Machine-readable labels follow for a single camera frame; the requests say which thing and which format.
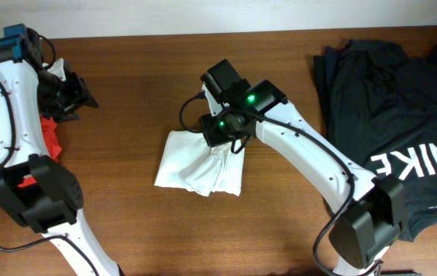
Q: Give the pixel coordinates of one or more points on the folded red t-shirt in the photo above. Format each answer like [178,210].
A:
[48,128]

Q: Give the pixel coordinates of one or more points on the white printed t-shirt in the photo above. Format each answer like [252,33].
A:
[189,163]

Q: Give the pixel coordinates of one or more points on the dark lettered t-shirt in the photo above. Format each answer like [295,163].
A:
[379,107]

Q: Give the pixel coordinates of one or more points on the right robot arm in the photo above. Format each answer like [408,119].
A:
[369,212]

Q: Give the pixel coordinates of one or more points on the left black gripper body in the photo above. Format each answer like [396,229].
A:
[64,99]

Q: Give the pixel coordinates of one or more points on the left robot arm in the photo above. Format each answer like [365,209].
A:
[35,190]

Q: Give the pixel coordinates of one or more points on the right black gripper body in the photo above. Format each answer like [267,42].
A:
[220,128]

